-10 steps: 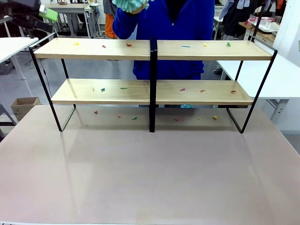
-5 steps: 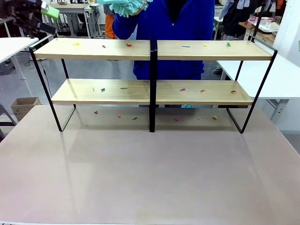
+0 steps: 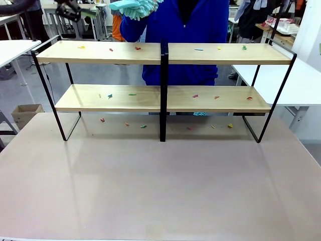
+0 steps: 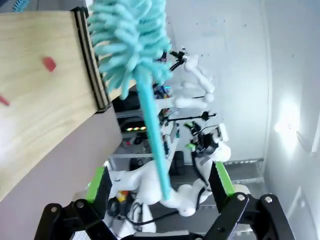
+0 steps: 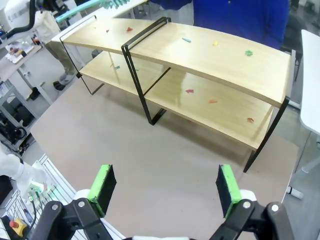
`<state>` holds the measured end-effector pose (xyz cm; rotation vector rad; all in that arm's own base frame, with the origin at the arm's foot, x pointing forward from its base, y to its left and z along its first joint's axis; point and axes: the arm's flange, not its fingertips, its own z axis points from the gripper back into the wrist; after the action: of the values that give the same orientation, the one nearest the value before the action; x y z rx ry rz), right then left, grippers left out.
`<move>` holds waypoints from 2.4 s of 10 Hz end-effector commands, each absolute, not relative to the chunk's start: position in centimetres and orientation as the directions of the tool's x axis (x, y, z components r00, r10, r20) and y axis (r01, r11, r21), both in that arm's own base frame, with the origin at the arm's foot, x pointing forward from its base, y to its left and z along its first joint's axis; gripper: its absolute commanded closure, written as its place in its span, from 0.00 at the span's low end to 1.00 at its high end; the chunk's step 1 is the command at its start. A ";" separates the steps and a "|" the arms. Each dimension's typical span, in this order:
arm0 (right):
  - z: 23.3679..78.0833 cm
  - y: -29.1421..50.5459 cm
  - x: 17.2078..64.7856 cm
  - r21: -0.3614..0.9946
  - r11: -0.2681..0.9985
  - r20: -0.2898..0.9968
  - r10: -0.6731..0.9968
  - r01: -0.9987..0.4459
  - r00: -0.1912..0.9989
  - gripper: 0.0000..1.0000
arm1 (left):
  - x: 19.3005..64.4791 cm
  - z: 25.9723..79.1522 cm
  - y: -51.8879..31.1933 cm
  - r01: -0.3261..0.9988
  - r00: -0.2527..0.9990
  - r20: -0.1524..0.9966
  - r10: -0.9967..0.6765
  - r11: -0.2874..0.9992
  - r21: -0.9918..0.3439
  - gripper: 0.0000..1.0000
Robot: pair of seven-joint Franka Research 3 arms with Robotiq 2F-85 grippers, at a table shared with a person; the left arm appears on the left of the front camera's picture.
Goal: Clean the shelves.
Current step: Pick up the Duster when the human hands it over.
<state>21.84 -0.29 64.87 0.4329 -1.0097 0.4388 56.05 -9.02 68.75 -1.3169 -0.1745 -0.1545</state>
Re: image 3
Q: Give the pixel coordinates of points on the teal microfibre duster mitt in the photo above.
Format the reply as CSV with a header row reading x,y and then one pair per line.
x,y
135,8
199,114

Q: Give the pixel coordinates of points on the wooden shelf unit black frame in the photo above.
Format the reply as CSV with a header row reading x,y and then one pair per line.
x,y
225,54
100,54

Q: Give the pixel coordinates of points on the person's right forearm blue sleeve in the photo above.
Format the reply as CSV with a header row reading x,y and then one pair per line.
x,y
131,28

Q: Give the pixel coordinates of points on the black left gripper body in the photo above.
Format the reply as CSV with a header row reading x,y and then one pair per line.
x,y
68,10

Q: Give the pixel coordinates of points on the person in orange trousers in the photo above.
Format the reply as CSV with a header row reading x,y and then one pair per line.
x,y
118,28

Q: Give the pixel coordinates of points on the black metal pole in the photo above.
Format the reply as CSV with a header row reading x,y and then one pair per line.
x,y
30,25
277,17

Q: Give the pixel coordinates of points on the grey white desk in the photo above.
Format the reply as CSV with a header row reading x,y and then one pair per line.
x,y
75,27

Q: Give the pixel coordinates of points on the grey metal stand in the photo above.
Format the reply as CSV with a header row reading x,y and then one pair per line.
x,y
6,125

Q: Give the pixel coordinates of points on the blue paper scrap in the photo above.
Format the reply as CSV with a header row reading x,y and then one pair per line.
x,y
198,49

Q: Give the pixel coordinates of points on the person in black clothes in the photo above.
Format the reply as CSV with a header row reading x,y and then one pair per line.
x,y
40,25

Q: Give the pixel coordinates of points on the white side table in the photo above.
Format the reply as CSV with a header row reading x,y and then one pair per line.
x,y
12,50
296,85

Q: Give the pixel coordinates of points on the person in dark coat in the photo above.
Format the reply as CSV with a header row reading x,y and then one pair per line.
x,y
253,17

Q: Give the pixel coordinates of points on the person in blue jacket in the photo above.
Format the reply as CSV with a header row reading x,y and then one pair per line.
x,y
190,30

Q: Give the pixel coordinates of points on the wooden workbench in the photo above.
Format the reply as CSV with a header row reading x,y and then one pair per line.
x,y
281,35

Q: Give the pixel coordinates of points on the cardboard box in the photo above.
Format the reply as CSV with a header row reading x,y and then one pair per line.
x,y
26,114

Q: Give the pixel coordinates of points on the white wall panel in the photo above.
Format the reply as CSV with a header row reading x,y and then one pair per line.
x,y
309,32

